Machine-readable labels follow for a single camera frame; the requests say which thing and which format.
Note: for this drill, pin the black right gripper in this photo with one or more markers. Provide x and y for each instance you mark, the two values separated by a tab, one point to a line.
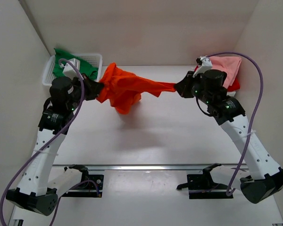
182	87

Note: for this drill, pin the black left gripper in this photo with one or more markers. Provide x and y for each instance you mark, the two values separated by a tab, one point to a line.
96	87

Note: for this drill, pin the orange t shirt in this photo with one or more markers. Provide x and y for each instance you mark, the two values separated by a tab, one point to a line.
123	89

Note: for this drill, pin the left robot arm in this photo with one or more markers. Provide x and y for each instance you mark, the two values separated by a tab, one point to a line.
35	192

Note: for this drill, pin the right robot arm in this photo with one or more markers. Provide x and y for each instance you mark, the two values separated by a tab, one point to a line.
265	175

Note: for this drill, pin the white plastic basket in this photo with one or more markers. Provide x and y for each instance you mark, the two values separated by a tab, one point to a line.
94	59

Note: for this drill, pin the pink folded t shirt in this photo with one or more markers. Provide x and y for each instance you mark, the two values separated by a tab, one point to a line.
228	64

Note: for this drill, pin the red folded t shirt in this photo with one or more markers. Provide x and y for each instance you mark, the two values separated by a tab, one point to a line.
234	87

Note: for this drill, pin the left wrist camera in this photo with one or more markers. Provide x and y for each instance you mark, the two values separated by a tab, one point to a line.
72	67

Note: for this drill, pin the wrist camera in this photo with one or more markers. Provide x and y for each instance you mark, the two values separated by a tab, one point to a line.
203	64
72	67

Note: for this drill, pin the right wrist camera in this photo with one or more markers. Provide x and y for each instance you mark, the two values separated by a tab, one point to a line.
203	64

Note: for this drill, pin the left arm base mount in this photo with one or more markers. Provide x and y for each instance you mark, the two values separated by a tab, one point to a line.
90	186

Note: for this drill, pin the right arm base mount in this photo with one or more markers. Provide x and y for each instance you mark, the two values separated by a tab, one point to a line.
202	186

